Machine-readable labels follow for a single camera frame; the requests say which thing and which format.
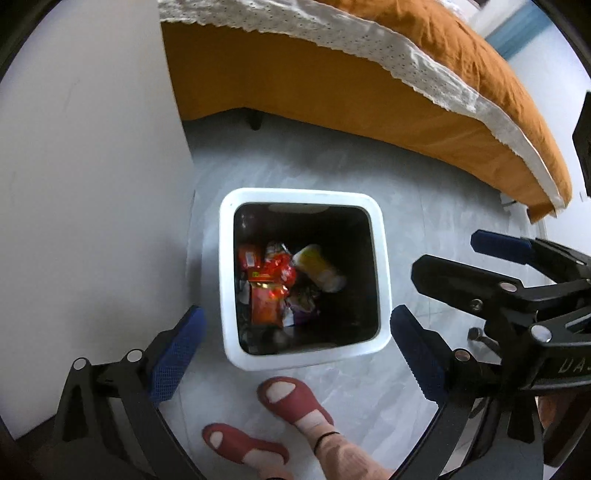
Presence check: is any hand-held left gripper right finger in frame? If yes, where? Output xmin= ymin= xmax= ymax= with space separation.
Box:
xmin=390 ymin=305 xmax=546 ymax=480

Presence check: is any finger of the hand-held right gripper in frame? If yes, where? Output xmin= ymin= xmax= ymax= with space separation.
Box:
xmin=471 ymin=230 xmax=591 ymax=283
xmin=411 ymin=255 xmax=539 ymax=325

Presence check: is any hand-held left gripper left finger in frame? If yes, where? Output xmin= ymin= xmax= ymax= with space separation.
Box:
xmin=48 ymin=305 xmax=207 ymax=480

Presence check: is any white square waste bin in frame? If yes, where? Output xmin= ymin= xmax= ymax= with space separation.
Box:
xmin=219 ymin=187 xmax=393 ymax=373

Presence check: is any red orange snack bag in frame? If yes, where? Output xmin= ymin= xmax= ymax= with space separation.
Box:
xmin=249 ymin=277 xmax=290 ymax=329

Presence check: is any red cardboard box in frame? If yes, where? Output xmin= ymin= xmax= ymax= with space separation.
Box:
xmin=238 ymin=244 xmax=265 ymax=274

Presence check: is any purple wrapper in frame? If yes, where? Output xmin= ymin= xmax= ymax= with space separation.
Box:
xmin=284 ymin=288 xmax=320 ymax=326

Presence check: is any red snack packet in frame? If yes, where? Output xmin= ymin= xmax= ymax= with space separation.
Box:
xmin=263 ymin=241 xmax=297 ymax=287

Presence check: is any red slipper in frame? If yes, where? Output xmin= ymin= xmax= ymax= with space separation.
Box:
xmin=256 ymin=376 xmax=336 ymax=428
xmin=202 ymin=423 xmax=291 ymax=465

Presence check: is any white lace bed cloth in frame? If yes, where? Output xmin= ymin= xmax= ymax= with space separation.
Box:
xmin=159 ymin=0 xmax=567 ymax=206

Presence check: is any bed with orange sheet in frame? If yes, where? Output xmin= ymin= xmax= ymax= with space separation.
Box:
xmin=159 ymin=0 xmax=573 ymax=223

